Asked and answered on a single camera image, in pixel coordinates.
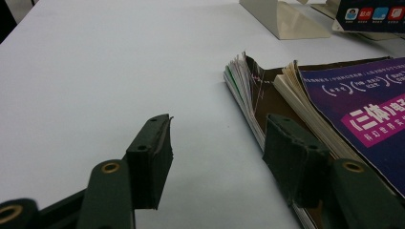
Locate dark brown cover book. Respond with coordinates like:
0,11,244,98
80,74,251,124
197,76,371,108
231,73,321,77
224,52,394,229

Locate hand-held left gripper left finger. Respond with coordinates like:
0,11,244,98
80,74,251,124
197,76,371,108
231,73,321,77
125,114,175,211

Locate purple and red cover book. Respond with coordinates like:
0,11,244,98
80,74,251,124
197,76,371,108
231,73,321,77
273,56,405,199

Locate white board sheet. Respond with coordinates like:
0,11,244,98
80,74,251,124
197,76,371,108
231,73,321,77
0,0,405,229

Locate beige expandable book rack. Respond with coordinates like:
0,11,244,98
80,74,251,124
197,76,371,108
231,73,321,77
238,0,405,42

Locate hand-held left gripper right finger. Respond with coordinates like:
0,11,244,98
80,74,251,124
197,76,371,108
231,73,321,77
262,114,332,209

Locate box with coloured icons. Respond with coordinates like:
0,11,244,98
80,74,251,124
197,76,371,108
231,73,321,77
335,0,405,34

